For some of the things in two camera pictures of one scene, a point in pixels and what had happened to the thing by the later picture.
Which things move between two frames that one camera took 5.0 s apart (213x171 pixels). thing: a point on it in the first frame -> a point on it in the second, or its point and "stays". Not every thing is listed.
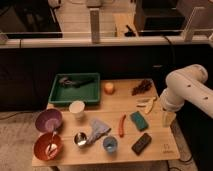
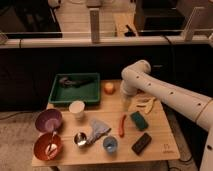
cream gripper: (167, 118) -> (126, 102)
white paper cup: (78, 109) stays
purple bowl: (49, 120) stays
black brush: (76, 82) stays
